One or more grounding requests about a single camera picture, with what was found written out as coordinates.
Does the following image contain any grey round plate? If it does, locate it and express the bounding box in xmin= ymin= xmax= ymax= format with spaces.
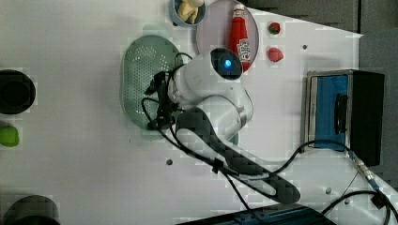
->
xmin=196 ymin=0 xmax=259 ymax=68

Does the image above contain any blue bowl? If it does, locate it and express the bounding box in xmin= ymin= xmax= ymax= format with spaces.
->
xmin=168 ymin=0 xmax=206 ymax=27

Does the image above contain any green oval plastic strainer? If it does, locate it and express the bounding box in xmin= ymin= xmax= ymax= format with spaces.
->
xmin=119 ymin=35 xmax=179 ymax=129

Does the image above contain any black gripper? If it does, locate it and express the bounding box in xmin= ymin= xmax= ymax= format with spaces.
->
xmin=145 ymin=71 xmax=175 ymax=129

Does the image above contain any black cylinder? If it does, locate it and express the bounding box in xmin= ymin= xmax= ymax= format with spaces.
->
xmin=0 ymin=69 xmax=36 ymax=114

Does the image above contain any pink toy strawberry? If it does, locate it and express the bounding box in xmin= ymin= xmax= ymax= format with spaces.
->
xmin=268 ymin=47 xmax=284 ymax=62

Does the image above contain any peeled toy banana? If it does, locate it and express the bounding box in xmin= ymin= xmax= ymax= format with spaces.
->
xmin=177 ymin=0 xmax=205 ymax=24

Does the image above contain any green plastic cup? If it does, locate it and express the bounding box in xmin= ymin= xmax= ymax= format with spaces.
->
xmin=230 ymin=134 xmax=239 ymax=145

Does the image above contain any black toaster oven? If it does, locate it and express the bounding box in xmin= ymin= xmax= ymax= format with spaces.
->
xmin=302 ymin=69 xmax=385 ymax=166

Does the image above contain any green cylinder object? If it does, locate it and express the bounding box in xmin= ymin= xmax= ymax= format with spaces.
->
xmin=0 ymin=126 xmax=20 ymax=147

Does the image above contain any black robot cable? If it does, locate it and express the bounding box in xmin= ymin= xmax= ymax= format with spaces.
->
xmin=140 ymin=52 xmax=398 ymax=225

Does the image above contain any dark red toy strawberry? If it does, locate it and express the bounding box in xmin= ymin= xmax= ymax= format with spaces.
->
xmin=268 ymin=22 xmax=281 ymax=35

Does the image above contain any red ketchup bottle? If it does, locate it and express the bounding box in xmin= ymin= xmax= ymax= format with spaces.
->
xmin=228 ymin=4 xmax=252 ymax=71

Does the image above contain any dark round object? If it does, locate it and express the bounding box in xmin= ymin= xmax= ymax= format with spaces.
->
xmin=3 ymin=195 xmax=61 ymax=225

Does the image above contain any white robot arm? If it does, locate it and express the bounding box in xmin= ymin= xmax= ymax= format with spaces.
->
xmin=145 ymin=48 xmax=397 ymax=225

